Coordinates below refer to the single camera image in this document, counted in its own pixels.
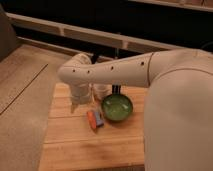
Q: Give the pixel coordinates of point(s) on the dark can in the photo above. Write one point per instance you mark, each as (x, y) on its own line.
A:
(116, 89)

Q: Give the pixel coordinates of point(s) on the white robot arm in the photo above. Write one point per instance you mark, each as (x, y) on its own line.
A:
(178, 110)

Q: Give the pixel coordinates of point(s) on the white cup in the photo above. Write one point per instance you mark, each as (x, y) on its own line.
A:
(101, 90)

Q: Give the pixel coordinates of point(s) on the orange and blue eraser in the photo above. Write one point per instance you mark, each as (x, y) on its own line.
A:
(94, 119)

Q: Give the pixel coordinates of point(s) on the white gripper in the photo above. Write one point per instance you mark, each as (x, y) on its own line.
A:
(80, 94)

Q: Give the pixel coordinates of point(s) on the green bowl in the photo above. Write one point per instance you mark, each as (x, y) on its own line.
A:
(117, 107)

